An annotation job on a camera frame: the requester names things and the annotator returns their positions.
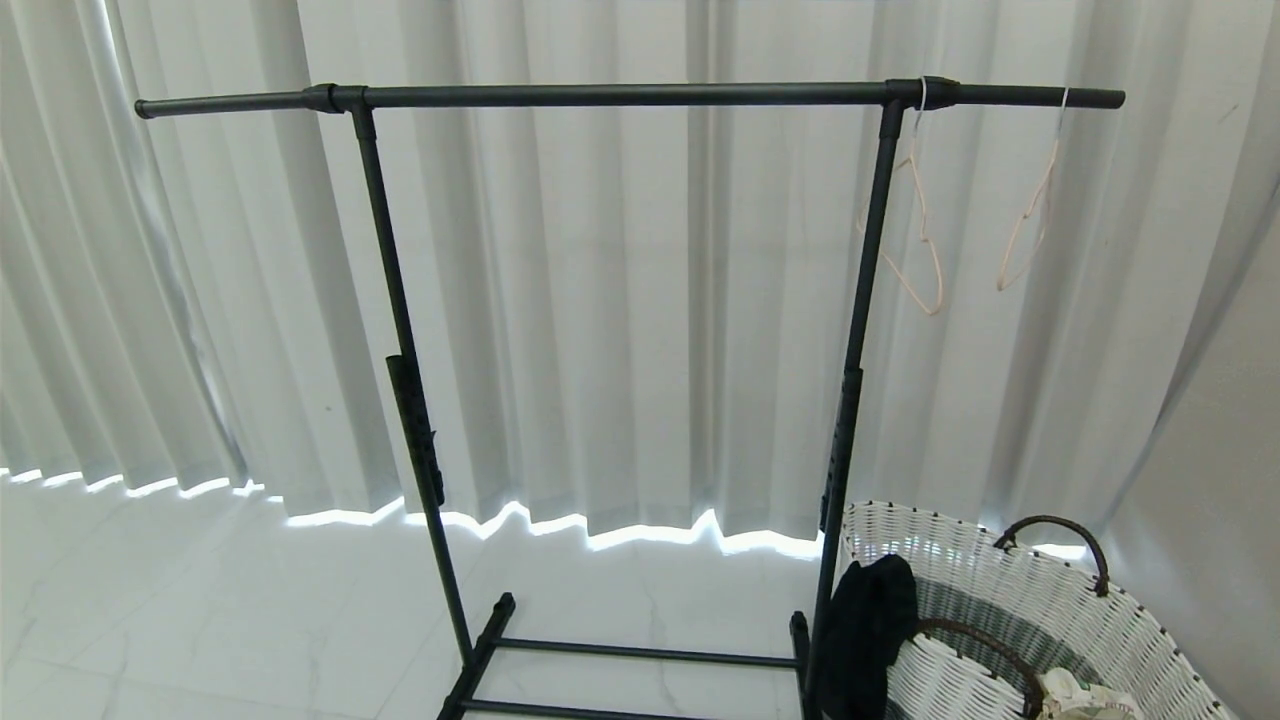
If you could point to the white curtain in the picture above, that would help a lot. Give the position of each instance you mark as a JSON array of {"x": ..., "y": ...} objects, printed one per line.
[{"x": 600, "y": 300}]

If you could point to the black garment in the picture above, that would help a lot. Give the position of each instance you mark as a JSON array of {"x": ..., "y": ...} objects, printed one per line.
[{"x": 865, "y": 620}]

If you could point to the black clothes rack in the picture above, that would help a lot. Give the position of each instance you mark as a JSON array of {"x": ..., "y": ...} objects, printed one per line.
[{"x": 600, "y": 95}]

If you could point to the cream printed garment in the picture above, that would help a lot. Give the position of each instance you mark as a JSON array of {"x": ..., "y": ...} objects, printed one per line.
[{"x": 1075, "y": 697}]

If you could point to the white laundry basket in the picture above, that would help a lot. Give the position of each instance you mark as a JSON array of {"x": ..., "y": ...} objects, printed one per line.
[{"x": 1050, "y": 590}]

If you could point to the pink clothes hanger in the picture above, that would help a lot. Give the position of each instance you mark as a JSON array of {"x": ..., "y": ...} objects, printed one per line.
[
  {"x": 938, "y": 300},
  {"x": 1002, "y": 283}
]

